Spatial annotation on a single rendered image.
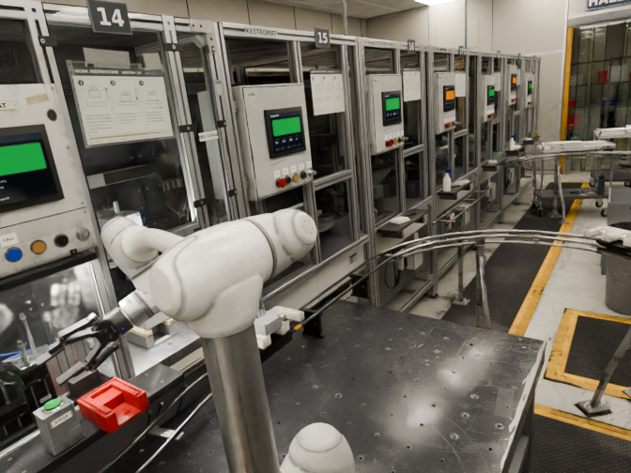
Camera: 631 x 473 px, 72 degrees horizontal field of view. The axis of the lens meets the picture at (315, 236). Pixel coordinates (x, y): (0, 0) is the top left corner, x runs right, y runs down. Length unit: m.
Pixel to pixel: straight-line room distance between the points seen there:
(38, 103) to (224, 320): 0.85
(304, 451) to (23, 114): 1.08
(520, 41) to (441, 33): 1.48
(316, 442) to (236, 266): 0.54
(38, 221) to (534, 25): 8.68
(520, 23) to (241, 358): 8.83
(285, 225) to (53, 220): 0.76
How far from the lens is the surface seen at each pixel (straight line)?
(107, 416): 1.39
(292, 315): 1.87
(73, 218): 1.41
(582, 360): 3.29
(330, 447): 1.13
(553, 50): 9.18
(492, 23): 9.43
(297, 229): 0.81
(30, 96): 1.38
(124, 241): 1.28
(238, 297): 0.75
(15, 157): 1.32
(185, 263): 0.71
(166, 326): 1.80
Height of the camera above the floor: 1.71
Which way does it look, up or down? 17 degrees down
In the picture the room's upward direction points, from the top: 6 degrees counter-clockwise
